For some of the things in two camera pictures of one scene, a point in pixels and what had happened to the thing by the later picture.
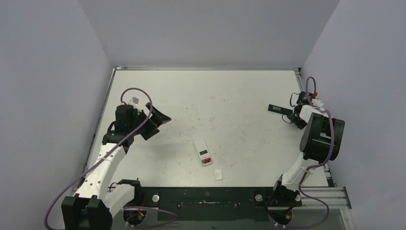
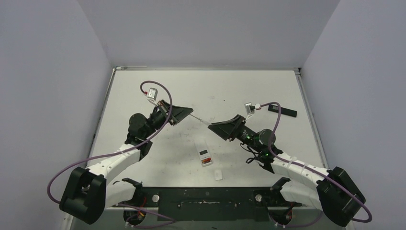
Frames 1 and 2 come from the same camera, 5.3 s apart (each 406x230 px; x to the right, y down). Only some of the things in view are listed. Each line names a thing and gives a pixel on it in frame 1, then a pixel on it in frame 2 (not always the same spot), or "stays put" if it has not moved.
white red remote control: x=205 y=158 stays put
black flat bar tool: x=279 y=109 stays put
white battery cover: x=218 y=174 stays put
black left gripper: x=151 y=131 → x=178 y=113
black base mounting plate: x=213 y=203 stays put
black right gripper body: x=294 y=115 → x=238 y=128
